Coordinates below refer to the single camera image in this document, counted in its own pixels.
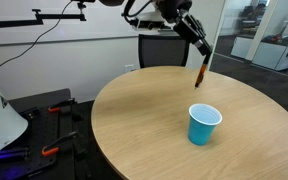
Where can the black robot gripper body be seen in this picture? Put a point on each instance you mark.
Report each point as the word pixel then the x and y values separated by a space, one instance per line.
pixel 189 28

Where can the lower orange handled clamp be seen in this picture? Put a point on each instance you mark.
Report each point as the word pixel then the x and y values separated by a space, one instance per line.
pixel 53 147

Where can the orange and black pen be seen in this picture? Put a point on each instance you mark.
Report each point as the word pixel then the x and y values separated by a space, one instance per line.
pixel 202 71

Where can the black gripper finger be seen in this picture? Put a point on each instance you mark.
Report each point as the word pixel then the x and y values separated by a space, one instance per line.
pixel 204 47

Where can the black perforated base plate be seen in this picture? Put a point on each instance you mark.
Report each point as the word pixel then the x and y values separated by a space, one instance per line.
pixel 22 160

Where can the black camera mount boom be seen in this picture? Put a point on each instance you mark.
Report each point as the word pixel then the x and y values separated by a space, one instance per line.
pixel 39 19

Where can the white wall power outlet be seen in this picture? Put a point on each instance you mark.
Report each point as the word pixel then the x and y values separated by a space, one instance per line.
pixel 129 68

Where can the robot arm with black cables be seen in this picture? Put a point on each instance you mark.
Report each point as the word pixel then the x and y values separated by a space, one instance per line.
pixel 153 14

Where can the orange handled clamp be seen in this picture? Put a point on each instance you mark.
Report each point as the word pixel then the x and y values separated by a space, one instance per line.
pixel 53 147
pixel 57 107

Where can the black mesh office chair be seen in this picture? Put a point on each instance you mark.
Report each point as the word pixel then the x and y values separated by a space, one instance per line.
pixel 156 50

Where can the upper orange handled clamp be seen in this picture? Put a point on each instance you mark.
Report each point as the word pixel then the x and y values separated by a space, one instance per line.
pixel 57 107

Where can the light blue plastic cup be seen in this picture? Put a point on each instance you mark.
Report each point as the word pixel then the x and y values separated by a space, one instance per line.
pixel 203 119

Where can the white cabinet behind glass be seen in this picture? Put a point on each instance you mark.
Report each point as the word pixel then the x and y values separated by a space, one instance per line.
pixel 268 55

